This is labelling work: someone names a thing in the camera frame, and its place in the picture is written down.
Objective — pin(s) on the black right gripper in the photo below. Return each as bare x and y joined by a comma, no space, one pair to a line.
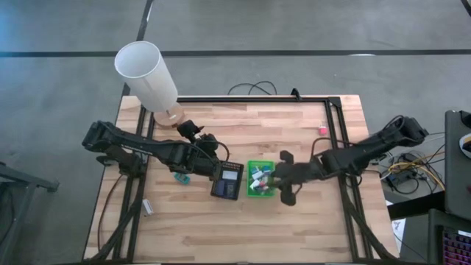
294,173

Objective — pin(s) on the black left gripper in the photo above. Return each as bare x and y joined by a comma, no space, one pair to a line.
211,162

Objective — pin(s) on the teal small sharpener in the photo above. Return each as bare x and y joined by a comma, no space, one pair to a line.
266,170

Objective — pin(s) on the teal small digital clock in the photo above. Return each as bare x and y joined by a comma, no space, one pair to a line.
182,179

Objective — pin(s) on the white small digital clock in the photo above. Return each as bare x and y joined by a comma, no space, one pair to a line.
147,207

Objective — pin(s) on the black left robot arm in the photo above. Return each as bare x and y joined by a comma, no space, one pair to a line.
147,145

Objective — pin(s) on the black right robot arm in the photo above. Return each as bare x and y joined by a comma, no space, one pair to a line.
368,147

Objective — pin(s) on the green plastic slotted basket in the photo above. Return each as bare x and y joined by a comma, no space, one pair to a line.
250,163

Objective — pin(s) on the black plastic slotted basket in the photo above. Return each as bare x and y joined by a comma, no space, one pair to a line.
240,184

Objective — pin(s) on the pink small sharpener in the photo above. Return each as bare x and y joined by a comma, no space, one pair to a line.
322,130

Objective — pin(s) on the white cylinder table lamp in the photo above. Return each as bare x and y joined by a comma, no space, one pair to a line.
147,77

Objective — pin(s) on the black power strip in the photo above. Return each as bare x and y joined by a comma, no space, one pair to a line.
395,178

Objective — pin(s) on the white paper sheet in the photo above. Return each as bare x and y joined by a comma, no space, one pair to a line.
399,228

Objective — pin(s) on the black desk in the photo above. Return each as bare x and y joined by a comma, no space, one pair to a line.
416,206

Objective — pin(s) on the black side table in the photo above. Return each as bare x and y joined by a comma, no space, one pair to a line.
37,183

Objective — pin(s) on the dark grey desk panel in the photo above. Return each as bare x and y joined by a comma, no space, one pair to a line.
456,176

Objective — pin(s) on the black laptop with lit keyboard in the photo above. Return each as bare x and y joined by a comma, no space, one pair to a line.
454,244

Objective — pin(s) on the black object on desk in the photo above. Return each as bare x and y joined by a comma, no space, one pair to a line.
466,118

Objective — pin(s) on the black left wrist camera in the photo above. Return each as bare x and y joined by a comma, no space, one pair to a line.
208,141

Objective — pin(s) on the black aluminium table frame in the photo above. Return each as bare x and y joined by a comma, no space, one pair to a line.
257,99

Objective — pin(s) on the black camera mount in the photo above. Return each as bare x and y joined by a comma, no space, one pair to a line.
295,94

